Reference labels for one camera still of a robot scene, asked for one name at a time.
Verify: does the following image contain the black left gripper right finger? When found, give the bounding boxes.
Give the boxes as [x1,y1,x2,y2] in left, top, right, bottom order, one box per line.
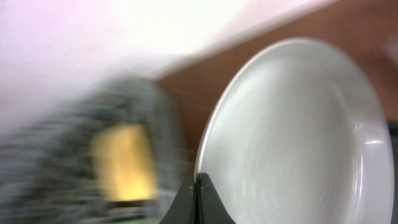
[196,173,235,224]

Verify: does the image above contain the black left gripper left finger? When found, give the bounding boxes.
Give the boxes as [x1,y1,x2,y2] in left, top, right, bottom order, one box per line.
[159,175,197,224]

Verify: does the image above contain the yellow bowl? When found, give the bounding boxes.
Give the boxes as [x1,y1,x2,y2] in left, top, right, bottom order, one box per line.
[91,123,159,202]

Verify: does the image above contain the grey round plate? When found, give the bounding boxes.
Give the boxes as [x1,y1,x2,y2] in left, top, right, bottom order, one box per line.
[195,39,394,223]

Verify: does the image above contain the grey plastic dishwasher rack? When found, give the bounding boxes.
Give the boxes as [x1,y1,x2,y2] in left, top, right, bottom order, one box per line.
[1,78,190,224]

